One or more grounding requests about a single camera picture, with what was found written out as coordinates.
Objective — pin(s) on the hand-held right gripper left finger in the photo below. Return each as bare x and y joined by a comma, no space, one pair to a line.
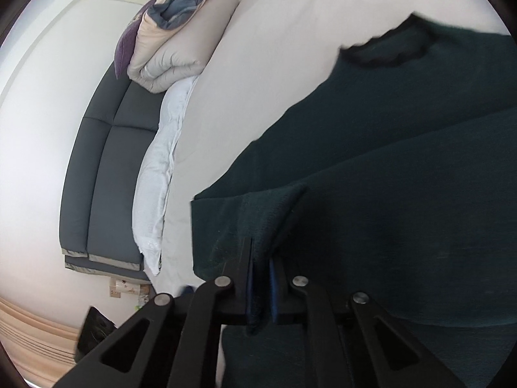
249,291

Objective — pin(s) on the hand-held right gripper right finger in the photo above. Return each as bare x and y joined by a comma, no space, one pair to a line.
277,291

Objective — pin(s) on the dark green sweater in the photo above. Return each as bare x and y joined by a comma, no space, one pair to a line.
383,190

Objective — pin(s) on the white pillow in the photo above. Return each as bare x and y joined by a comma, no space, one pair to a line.
157,178

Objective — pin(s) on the black object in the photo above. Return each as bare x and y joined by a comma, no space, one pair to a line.
95,331

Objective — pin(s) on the grey padded headboard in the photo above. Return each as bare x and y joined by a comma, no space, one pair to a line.
105,169

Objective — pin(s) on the bed with white sheet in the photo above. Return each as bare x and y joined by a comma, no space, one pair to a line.
274,68

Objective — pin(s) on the folded beige duvet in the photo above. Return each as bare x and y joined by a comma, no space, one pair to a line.
181,48

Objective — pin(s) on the purple pillow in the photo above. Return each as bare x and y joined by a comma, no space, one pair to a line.
125,44

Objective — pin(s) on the blue-grey crumpled cloth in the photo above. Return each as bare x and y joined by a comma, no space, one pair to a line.
181,8

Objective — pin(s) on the wall socket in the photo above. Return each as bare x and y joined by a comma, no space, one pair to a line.
115,289

